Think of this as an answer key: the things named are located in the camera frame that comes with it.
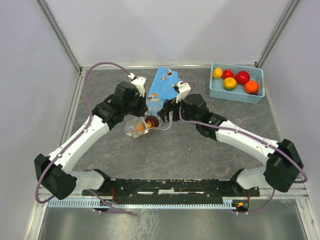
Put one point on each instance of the clear zip top bag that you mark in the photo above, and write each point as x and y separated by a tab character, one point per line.
154	105

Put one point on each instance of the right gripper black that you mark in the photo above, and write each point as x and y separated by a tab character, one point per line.
169	105

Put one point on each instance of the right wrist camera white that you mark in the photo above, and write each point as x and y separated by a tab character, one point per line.
182	89

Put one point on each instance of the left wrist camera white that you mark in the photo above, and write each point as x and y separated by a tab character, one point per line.
139	82

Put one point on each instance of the orange fruit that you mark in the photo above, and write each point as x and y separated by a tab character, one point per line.
251	87

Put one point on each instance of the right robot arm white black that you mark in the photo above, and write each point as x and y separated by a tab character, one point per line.
281	163

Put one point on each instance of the dark red purple fruit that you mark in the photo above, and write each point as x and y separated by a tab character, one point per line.
152	121

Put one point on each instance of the small yellow fruit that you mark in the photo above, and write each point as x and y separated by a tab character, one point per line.
217	73

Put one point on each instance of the red apple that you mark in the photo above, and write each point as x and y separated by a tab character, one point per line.
242	77

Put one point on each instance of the light blue plastic basket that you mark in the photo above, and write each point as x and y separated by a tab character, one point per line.
216	89

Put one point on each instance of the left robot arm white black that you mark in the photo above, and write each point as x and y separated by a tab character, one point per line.
55	171

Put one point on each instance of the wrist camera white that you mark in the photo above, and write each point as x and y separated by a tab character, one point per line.
139	82
182	89

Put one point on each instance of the blue patterned cloth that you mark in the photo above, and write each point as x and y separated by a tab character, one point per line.
162	88

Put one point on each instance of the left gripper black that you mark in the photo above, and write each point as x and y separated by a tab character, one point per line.
143	108

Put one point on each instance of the yellow green round fruit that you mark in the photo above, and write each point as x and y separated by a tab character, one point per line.
229	83

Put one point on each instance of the red bell pepper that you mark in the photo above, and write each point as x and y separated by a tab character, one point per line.
228	74

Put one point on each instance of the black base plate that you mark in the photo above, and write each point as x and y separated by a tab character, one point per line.
173	191

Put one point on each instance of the green orange mango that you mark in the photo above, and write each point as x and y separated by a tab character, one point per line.
140	127

